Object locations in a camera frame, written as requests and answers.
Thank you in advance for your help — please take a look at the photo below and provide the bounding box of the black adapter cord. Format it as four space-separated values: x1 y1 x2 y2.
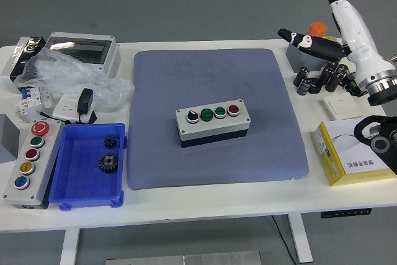
36 110 74 125

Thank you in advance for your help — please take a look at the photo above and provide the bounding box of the white circuit breaker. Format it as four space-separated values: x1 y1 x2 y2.
14 84 45 122

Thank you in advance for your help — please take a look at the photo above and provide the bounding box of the grey square base block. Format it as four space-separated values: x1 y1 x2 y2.
285 40 330 73

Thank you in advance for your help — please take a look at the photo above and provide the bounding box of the grey-blue padded mat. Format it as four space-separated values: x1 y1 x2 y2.
126 48 311 191

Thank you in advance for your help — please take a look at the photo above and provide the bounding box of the grey metal base plate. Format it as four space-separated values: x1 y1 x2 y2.
105 250 262 265

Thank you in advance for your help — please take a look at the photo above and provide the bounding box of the white box with glossy black face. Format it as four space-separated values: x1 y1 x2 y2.
0 35 47 94

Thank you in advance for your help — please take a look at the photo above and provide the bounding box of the black table control panel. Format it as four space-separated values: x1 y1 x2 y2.
320 208 372 218

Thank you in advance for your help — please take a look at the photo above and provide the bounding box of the four-button grey control box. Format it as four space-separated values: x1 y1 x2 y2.
175 99 251 150

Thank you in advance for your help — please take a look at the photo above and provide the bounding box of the black module with green part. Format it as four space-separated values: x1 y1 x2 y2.
340 71 369 97

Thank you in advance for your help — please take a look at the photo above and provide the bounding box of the grey distribution enclosure box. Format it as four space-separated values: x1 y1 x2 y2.
42 31 122 80

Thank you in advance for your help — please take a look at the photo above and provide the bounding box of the five-button grey control box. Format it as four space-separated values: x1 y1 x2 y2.
2 119 65 210

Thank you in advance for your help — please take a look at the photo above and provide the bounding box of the black power adapter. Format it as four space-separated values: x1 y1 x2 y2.
76 88 95 123

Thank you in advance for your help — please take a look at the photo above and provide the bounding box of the yellow and white carton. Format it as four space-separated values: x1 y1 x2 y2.
311 120 397 187

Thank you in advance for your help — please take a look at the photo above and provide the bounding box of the white wall socket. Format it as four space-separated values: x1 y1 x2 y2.
51 94 97 125

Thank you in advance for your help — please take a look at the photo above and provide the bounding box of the white table leg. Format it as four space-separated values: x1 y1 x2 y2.
287 214 314 264
58 228 81 265

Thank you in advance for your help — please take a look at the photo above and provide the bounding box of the grey metal block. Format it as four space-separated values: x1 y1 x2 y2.
0 114 21 164

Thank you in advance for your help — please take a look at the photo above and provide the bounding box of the clear plastic bag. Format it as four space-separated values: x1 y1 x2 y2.
14 50 136 112

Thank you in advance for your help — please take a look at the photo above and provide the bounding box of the black ring holder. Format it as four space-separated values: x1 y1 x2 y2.
308 77 323 94

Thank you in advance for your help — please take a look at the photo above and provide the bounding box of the white wall switch panel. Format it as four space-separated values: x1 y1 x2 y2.
321 94 364 121

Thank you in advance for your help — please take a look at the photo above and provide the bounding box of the blue plastic bin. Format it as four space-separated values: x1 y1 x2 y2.
48 122 128 212

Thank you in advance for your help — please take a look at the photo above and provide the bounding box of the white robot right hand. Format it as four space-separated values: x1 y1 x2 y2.
277 0 397 88

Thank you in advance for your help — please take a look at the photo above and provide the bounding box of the large black gear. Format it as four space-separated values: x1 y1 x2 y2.
98 152 120 173

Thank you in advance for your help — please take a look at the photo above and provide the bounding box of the orange cylinder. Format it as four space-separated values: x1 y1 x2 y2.
308 21 328 38

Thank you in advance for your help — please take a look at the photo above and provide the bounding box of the black cable under table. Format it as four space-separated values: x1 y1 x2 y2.
271 215 299 265

